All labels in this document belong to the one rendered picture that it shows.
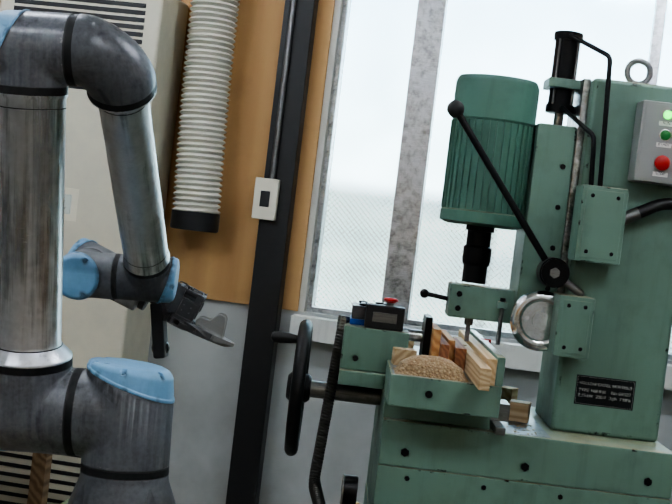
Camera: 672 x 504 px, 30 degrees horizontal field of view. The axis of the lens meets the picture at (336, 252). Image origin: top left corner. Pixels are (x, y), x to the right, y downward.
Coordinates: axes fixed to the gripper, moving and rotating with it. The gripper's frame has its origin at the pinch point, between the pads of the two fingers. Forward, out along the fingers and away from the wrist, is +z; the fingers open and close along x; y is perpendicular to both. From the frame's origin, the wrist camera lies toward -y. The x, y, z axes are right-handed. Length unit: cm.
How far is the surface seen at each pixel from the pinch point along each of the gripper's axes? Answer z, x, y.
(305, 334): 13.3, -0.2, 9.4
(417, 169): 23, 144, 58
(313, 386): 19.9, 6.1, -0.3
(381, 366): 30.2, -0.3, 10.6
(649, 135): 56, -9, 76
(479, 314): 44, 4, 29
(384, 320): 26.5, -0.4, 19.3
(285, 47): -31, 137, 73
